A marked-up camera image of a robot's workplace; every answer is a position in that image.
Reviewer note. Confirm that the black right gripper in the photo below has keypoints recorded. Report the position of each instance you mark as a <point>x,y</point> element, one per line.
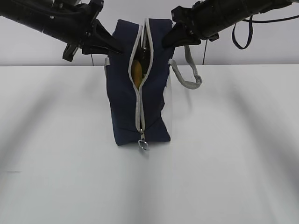
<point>194,24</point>

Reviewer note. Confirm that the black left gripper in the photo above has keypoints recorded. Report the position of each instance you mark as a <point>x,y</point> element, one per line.
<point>86,32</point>

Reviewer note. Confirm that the navy blue lunch bag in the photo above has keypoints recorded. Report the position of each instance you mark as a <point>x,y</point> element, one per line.
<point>137,114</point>

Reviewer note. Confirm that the yellow banana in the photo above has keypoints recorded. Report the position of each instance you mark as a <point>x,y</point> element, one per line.
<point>136,73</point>

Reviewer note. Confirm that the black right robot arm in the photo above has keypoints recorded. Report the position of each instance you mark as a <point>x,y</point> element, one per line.
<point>234,11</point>

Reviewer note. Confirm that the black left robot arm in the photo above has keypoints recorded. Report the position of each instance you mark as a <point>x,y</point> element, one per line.
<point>69,21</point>

